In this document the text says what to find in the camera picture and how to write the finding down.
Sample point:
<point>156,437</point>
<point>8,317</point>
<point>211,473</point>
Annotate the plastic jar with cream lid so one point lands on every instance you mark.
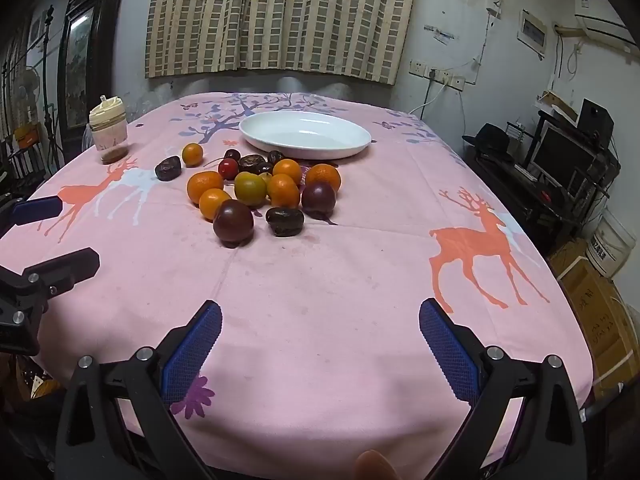
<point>109,135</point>

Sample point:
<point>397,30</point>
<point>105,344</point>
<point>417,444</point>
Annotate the dark wooden framed cabinet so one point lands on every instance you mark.
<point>80,60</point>

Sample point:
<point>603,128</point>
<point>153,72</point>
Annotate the white electrical box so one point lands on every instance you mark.
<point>532,34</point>

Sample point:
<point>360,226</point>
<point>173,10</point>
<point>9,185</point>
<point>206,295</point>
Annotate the black tripod stand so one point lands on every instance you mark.
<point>48,85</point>

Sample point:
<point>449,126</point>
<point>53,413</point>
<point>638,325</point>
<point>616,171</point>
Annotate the black speaker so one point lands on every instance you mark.
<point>595,120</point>

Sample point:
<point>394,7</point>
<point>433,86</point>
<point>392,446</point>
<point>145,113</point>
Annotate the dark desk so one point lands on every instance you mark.
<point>520,205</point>

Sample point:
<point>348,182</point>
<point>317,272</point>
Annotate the pink printed tablecloth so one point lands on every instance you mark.
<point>325,270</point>

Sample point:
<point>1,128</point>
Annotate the person's right hand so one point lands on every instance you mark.
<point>374,466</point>

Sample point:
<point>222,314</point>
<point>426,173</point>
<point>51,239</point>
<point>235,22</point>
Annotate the beige checked curtain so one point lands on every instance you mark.
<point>280,15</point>

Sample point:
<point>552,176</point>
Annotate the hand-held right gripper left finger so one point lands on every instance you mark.
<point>192,350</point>

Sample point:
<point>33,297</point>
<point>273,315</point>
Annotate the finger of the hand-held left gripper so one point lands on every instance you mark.
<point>70,264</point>
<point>37,209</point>

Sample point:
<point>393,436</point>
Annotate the wrinkled dark brown fruit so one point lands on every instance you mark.
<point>250,163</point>

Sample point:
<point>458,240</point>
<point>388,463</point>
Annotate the red cherry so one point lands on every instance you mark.
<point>228,169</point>

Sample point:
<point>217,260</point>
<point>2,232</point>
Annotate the computer monitor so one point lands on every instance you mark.
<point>562,155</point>

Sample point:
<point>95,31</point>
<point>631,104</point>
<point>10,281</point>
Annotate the orange mandarin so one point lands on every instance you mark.
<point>283,191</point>
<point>214,203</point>
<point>288,170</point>
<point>323,177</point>
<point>204,185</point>

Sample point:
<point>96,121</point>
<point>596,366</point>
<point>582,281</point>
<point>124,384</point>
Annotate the small orange kumquat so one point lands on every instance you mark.
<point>192,154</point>

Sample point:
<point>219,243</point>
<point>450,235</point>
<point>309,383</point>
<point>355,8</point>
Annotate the purple plum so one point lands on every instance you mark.
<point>318,197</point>
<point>233,220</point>

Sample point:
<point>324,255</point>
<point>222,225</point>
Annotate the white bucket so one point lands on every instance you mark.
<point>610,242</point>

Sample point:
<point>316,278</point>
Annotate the small yellow fruit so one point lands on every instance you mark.
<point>265,178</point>

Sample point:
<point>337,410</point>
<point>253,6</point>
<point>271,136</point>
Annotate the yellow-green plum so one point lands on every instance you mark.
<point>250,188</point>

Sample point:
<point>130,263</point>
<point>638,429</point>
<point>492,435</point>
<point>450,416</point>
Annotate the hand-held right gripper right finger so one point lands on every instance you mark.
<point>450,355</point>

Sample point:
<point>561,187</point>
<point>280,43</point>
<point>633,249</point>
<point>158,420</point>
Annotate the white air conditioner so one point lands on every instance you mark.
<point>602,22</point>

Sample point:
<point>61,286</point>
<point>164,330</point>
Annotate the white wall socket strip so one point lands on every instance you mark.
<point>447,80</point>

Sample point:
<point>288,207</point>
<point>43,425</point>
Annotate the white wall socket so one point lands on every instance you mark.
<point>418,68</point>

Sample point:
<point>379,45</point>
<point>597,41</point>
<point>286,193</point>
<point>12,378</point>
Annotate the cardboard box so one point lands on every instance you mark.
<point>597,310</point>

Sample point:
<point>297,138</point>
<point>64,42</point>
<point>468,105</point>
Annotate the black hat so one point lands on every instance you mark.
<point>490,140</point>

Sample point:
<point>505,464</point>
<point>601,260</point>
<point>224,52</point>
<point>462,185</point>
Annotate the clear plastic bag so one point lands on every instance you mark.
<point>86,137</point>

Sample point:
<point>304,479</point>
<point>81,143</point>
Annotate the white plate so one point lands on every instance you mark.
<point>305,132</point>

